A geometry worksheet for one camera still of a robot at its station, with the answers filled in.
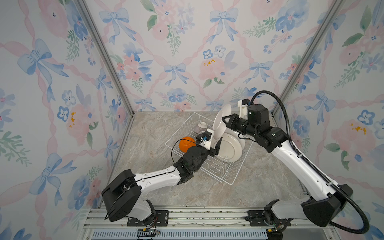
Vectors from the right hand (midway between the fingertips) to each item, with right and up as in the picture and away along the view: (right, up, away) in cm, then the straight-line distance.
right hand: (221, 117), depth 71 cm
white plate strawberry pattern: (+8, -18, +13) cm, 24 cm away
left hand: (-3, -8, +1) cm, 8 cm away
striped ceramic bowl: (-8, -5, +32) cm, 33 cm away
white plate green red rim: (-1, -4, +3) cm, 5 cm away
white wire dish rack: (+6, -31, +17) cm, 36 cm away
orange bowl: (-19, -16, +25) cm, 35 cm away
